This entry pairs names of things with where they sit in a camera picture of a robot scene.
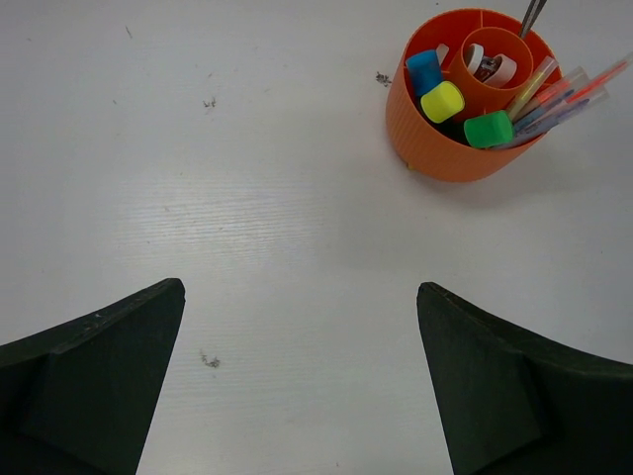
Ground purple clear gel pen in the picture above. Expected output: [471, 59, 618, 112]
[491, 124, 551, 150]

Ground orange highlighter pen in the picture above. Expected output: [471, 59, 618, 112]
[514, 66, 588, 121]

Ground orange round compartment container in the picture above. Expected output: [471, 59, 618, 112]
[386, 8, 556, 183]

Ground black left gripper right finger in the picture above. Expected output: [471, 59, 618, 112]
[416, 282, 632, 474]

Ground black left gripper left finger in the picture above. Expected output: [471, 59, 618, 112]
[1, 278, 185, 474]

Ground blue clear gel pen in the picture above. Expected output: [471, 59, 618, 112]
[513, 86, 610, 138]

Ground green capped black highlighter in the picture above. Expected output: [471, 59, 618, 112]
[463, 110, 514, 148]

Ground white eraser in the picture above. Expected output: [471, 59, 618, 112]
[435, 44, 450, 66]

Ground yellow clear gel pen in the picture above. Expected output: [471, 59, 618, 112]
[505, 56, 558, 122]

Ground yellow capped black highlighter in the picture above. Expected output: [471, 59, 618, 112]
[420, 81, 465, 124]

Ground pink white mini stapler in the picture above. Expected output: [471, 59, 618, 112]
[464, 44, 517, 88]

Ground blue capped black highlighter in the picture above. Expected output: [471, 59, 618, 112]
[405, 49, 443, 97]

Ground black handled scissors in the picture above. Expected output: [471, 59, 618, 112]
[518, 0, 547, 40]

